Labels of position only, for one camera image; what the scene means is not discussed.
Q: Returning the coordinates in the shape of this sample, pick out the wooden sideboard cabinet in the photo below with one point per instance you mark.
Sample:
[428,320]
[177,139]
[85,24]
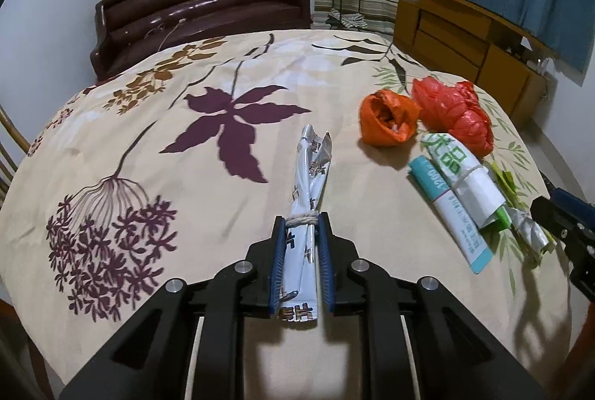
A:
[465,39]

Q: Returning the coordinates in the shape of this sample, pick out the checkered cloth on stand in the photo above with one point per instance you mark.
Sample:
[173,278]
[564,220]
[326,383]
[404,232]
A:
[352,21]

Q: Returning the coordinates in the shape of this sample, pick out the silver wrapper with string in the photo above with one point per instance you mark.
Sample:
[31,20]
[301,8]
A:
[298,298]

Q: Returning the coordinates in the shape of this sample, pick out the wooden chair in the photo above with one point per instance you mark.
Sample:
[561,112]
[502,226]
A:
[13,147]

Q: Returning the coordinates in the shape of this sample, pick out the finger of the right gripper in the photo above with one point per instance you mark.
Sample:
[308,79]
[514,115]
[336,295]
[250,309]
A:
[566,217]

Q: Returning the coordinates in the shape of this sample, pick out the red crumpled plastic bag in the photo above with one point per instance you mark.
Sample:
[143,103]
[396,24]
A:
[455,110]

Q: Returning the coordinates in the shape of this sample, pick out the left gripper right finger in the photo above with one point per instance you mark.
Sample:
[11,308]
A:
[336,254]

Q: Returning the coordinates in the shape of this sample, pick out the dark brown leather sofa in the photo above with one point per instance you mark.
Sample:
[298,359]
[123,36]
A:
[129,31]

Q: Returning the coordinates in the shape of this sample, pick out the white green rolled bag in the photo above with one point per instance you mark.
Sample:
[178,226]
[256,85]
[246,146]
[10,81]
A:
[469,180]

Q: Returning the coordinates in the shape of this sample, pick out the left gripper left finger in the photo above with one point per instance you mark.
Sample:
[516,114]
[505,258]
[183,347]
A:
[262,295]

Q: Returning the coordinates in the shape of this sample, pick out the orange crumpled plastic bag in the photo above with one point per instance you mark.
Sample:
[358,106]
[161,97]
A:
[388,119]

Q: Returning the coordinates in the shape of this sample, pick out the green silver crumpled wrapper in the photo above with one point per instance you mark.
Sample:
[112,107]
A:
[535,239]

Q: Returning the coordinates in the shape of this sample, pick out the floral beige tablecloth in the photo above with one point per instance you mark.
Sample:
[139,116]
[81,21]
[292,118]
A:
[176,166]

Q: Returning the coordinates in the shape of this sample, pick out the teal white tube packet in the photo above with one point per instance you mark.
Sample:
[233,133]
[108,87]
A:
[451,211]

